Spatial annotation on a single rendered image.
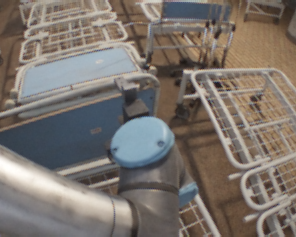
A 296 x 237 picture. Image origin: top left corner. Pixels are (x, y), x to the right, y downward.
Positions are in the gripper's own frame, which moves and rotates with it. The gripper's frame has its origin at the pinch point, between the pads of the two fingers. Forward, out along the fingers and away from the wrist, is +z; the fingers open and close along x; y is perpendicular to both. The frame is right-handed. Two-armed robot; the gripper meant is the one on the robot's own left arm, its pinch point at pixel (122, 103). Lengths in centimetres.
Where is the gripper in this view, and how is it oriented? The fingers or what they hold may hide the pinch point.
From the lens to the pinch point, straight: 65.8
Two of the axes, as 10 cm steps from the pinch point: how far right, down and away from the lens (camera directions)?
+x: 0.0, -7.5, -6.6
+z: -3.9, -6.1, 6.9
